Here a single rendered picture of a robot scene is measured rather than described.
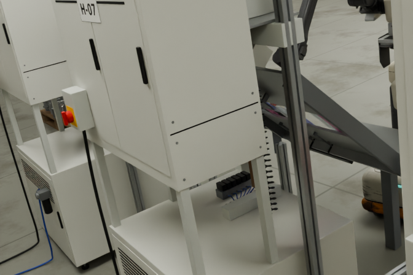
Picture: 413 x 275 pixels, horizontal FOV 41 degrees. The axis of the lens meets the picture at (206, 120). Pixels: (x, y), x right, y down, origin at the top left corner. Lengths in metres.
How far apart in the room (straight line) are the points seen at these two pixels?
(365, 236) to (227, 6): 1.89
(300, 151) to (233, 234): 0.48
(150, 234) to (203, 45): 0.91
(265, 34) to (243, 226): 0.76
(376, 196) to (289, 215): 1.12
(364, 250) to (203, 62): 1.77
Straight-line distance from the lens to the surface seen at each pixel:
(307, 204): 1.79
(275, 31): 1.61
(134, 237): 2.15
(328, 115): 1.82
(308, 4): 2.39
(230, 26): 1.53
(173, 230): 2.13
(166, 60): 1.43
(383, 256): 2.96
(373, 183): 3.12
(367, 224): 3.21
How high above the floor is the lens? 1.66
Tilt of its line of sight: 19 degrees down
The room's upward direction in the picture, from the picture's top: 10 degrees counter-clockwise
